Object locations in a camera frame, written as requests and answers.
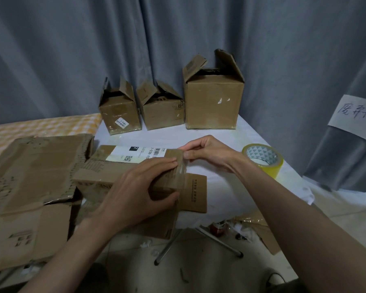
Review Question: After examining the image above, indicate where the large open cardboard box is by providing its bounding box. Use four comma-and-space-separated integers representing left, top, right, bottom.
182, 49, 245, 130

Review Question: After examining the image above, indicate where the torn flattened cardboard sheet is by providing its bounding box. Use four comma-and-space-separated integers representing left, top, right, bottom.
0, 134, 95, 218

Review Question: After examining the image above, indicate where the person's left forearm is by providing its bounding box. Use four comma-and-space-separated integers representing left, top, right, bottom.
18, 221, 124, 293

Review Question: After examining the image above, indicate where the person's left hand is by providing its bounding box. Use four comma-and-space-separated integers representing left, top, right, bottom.
79, 157, 180, 242

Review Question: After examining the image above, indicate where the handwritten white paper sign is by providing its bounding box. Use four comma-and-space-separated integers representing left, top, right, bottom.
328, 94, 366, 138

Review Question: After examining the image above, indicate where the cardboard scrap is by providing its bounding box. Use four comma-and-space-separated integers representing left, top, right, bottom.
235, 210, 282, 256

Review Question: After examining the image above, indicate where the flattened cardboard box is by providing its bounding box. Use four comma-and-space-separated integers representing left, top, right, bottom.
0, 200, 81, 276

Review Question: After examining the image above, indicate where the medium open cardboard box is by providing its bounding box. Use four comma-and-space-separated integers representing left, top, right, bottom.
136, 79, 186, 131

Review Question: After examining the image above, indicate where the grey curtain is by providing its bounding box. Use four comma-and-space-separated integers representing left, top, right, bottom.
0, 0, 366, 192

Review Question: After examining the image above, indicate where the yellow checkered cloth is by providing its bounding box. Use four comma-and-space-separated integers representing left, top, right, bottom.
0, 113, 103, 168

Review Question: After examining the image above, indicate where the person's right forearm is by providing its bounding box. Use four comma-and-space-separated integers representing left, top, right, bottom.
230, 154, 366, 293

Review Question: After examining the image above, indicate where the small open cardboard box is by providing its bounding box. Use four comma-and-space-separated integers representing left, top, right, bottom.
98, 76, 142, 136

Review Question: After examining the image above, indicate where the red can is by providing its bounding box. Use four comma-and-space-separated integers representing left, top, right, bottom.
209, 221, 230, 237

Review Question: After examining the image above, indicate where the person's right hand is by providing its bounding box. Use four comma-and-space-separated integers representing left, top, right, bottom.
179, 135, 244, 175

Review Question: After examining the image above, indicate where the metal table leg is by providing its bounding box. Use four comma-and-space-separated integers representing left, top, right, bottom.
154, 227, 190, 266
195, 227, 244, 258

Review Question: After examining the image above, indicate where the cardboard box with white label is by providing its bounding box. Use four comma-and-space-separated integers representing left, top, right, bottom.
72, 145, 208, 240

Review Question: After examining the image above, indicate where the clear packing tape roll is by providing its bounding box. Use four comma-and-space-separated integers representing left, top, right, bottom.
242, 143, 284, 180

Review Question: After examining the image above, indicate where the white tablecloth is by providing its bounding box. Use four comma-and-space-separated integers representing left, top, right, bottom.
93, 114, 315, 227

